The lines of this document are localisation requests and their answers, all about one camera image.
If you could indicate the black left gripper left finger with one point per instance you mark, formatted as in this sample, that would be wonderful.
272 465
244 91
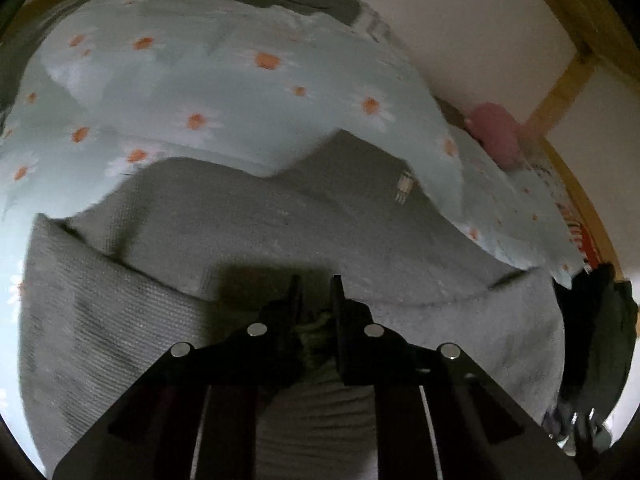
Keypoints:
193 414

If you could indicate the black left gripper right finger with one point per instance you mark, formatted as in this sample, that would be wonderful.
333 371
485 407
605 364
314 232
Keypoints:
438 415

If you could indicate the grey knitted sweater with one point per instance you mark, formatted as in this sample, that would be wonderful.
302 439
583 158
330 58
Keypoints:
186 250

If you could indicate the black folded clothes pile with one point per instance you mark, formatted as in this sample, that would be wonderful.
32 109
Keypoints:
599 318

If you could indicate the patterned pillow with red trim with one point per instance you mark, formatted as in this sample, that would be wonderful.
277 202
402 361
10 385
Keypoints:
567 221

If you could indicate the pink plush toy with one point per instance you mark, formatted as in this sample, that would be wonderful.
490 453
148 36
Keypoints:
498 133

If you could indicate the light blue daisy bedsheet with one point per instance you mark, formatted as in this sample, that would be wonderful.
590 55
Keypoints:
97 90

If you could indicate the wooden bunk bed frame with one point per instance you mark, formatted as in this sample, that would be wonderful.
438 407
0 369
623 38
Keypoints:
599 37

